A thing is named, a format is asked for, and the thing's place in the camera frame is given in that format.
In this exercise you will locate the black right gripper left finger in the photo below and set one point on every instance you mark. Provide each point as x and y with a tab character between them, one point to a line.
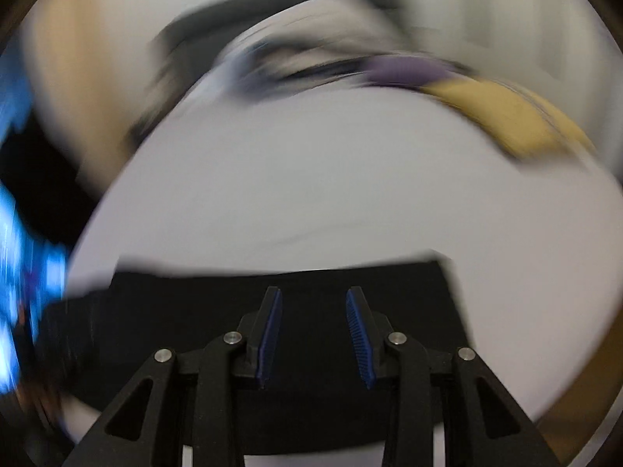
173	394

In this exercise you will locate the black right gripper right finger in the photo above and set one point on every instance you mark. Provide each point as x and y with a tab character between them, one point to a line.
483	425

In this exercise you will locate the black pants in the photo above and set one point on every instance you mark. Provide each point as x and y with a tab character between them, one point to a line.
308	389

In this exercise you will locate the large window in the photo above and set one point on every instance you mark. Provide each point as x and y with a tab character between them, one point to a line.
32	269

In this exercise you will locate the white bed sheet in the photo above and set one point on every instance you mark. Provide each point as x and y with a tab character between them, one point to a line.
338	177

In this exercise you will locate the yellow pillow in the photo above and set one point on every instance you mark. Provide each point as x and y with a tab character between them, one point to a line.
520	122

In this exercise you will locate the purple pillow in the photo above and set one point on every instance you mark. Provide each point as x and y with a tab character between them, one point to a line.
406	71

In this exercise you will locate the beige curtain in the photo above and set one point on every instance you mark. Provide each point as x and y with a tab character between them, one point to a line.
87	94

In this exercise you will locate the dark grey headboard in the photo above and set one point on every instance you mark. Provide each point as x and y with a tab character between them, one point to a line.
188	46

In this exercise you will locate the white crumpled duvet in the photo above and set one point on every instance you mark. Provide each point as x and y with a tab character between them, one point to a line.
308	45

